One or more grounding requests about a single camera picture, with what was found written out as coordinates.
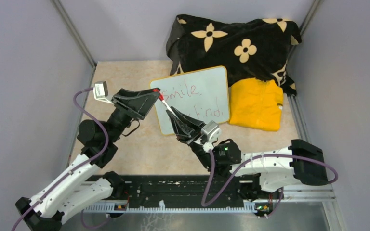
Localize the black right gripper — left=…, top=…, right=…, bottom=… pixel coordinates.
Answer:
left=168, top=106, right=218, bottom=169

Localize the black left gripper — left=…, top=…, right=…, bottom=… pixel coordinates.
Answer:
left=106, top=88, right=161, bottom=143

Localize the red capped marker pen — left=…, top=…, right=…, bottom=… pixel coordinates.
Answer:
left=161, top=100, right=176, bottom=116

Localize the whiteboard with yellow rim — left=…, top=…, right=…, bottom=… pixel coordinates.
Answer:
left=150, top=66, right=230, bottom=124

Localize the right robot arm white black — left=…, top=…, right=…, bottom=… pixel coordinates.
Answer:
left=166, top=107, right=329, bottom=198

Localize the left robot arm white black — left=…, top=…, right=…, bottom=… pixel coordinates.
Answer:
left=15, top=83, right=160, bottom=231

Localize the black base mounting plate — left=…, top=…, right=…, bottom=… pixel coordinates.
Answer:
left=108, top=175, right=282, bottom=209

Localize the folded yellow garment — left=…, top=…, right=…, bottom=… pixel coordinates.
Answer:
left=228, top=78, right=284, bottom=131

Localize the black blanket with beige flowers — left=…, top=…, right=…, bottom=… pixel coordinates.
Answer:
left=166, top=14, right=302, bottom=95

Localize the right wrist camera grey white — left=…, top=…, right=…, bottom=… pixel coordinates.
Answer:
left=200, top=121, right=222, bottom=144

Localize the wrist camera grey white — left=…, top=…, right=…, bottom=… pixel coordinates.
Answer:
left=200, top=121, right=222, bottom=144
left=93, top=81, right=111, bottom=103

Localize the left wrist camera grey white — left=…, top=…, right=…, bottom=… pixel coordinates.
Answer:
left=93, top=81, right=111, bottom=103

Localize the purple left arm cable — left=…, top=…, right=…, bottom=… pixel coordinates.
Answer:
left=11, top=88, right=110, bottom=231

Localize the aluminium side rail right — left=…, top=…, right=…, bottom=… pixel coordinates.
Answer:
left=287, top=94, right=321, bottom=179

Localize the aluminium corner post left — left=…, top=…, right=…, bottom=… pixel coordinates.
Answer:
left=51, top=0, right=96, bottom=68

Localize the aluminium corner post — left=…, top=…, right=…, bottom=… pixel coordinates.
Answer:
left=289, top=0, right=321, bottom=58
left=51, top=0, right=96, bottom=68

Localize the aluminium frame rail front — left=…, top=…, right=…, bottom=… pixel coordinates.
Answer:
left=82, top=186, right=336, bottom=214

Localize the aluminium corner post right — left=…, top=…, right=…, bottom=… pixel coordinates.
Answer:
left=289, top=0, right=321, bottom=58

